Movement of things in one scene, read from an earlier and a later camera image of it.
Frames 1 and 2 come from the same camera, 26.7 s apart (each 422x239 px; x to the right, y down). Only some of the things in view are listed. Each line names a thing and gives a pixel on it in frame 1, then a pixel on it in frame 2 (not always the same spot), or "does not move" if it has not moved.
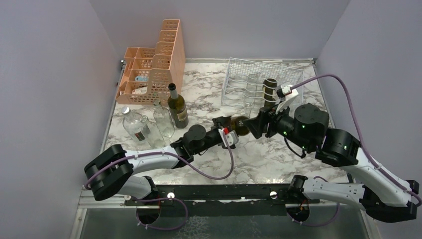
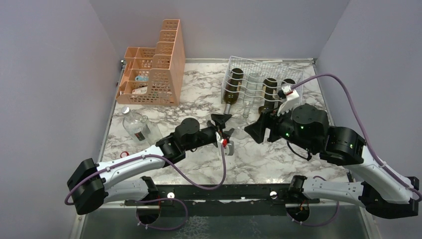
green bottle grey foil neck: [177, 105] -> [232, 89]
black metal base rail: [222, 200] does not move
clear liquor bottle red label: [132, 125] does not move
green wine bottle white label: [268, 84] does not move
